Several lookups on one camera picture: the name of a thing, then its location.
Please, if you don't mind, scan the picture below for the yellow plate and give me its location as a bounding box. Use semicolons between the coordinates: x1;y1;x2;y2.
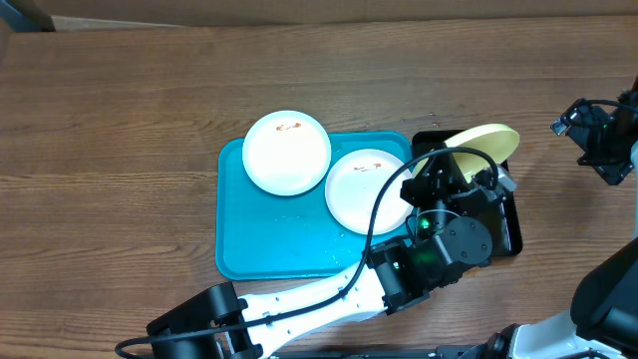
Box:
412;124;519;184

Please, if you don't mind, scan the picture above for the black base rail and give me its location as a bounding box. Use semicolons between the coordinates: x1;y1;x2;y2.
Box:
270;344;486;359

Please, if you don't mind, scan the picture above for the teal plastic tray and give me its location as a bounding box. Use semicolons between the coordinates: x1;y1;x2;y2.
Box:
215;139;411;280

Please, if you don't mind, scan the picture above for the dark chair leg corner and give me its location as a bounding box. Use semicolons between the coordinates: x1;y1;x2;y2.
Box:
1;0;56;33

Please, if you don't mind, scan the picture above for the black water tray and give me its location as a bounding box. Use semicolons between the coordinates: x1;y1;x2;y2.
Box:
411;128;523;259

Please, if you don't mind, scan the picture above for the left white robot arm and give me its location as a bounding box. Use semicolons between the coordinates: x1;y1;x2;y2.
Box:
147;153;516;358

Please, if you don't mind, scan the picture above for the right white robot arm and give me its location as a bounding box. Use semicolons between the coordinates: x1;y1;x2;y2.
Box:
453;85;637;359

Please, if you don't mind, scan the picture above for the white plate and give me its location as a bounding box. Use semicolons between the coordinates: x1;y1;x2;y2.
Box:
325;149;413;235
242;110;332;196

